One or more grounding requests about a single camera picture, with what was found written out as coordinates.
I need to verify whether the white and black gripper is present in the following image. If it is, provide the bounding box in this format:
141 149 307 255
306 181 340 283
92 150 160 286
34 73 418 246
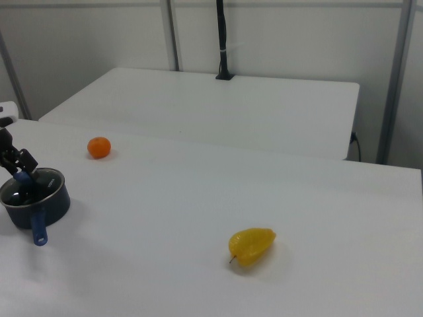
0 102 39 182

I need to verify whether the glass lid with blue knob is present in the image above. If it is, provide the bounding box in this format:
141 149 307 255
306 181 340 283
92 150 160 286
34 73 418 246
0 168 65 208

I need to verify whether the orange tangerine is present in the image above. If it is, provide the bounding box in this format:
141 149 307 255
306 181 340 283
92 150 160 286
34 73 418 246
87 136 112 160

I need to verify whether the white side table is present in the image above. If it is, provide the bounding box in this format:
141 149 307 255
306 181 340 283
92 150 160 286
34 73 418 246
37 67 361 162

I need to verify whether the yellow starfruit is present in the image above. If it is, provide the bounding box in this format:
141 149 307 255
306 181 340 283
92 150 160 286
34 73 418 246
228 227 278 268

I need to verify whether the dark saucepan with blue handle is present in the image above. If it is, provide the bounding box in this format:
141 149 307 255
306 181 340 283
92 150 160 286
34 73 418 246
0 167 71 247

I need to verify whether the grey aluminium frame post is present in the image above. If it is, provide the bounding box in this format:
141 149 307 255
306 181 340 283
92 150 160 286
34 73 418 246
375 0 418 165
161 0 182 72

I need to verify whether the black camera pole with clamp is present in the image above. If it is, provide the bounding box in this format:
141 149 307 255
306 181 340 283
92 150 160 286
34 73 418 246
215 0 236 81

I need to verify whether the black power cable with plug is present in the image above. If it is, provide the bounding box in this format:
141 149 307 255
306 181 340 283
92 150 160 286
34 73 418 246
350 131 364 162

